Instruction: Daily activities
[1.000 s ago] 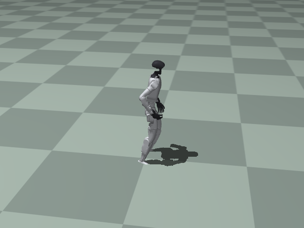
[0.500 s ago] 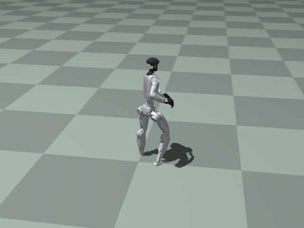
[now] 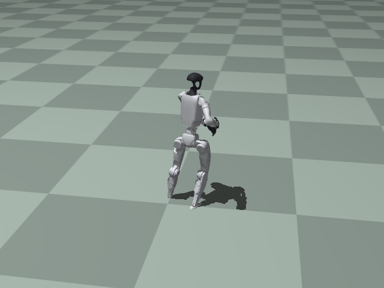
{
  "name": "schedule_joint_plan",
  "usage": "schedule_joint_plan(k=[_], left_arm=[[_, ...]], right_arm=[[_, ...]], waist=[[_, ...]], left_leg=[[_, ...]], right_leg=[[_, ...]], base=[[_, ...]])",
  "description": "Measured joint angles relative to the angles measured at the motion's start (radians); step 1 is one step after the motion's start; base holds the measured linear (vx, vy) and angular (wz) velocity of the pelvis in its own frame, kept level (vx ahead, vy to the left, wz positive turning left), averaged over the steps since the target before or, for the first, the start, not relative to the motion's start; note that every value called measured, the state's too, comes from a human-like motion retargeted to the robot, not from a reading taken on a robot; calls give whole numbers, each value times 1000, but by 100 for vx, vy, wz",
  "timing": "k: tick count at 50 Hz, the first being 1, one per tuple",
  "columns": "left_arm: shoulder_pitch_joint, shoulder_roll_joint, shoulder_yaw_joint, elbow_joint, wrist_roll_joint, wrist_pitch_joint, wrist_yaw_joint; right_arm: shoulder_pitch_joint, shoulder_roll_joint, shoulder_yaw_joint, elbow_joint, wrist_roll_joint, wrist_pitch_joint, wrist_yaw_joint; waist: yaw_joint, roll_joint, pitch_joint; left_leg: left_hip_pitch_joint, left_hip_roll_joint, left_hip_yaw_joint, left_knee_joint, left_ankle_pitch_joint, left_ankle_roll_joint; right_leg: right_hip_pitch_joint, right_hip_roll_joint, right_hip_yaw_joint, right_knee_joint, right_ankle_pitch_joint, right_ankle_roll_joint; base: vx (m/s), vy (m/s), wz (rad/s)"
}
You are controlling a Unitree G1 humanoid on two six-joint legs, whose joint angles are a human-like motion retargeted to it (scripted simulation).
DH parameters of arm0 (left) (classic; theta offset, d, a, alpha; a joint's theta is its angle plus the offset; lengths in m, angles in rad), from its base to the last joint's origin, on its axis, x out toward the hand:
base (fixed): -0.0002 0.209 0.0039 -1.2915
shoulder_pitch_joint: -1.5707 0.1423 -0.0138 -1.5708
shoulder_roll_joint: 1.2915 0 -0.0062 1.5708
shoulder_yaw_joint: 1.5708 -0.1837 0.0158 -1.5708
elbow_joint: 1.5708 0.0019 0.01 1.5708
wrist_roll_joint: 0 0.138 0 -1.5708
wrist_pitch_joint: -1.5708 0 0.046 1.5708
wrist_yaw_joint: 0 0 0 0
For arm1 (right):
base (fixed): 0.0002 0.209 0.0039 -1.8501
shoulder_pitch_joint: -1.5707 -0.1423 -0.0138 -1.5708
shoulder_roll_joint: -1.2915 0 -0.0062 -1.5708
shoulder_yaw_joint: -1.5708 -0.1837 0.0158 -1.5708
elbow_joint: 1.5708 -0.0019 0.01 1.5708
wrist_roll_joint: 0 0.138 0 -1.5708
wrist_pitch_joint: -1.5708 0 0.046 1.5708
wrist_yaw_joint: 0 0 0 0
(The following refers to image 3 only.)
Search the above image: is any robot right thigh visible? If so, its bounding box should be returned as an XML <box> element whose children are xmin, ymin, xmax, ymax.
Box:
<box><xmin>195</xmin><ymin>139</ymin><xmax>211</xmax><ymax>180</ymax></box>

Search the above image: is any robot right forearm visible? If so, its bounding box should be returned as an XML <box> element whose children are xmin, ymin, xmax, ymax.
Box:
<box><xmin>209</xmin><ymin>117</ymin><xmax>218</xmax><ymax>128</ymax></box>

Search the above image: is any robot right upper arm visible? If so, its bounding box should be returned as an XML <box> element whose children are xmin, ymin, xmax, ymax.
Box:
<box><xmin>198</xmin><ymin>97</ymin><xmax>213</xmax><ymax>126</ymax></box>

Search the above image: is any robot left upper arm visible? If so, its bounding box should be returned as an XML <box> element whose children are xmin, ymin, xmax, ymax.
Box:
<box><xmin>178</xmin><ymin>91</ymin><xmax>185</xmax><ymax>101</ymax></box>

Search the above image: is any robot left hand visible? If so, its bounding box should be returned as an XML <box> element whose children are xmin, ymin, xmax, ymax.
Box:
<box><xmin>203</xmin><ymin>118</ymin><xmax>217</xmax><ymax>136</ymax></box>

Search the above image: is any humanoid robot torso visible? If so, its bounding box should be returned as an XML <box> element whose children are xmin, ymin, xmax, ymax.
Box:
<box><xmin>181</xmin><ymin>90</ymin><xmax>204</xmax><ymax>148</ymax></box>

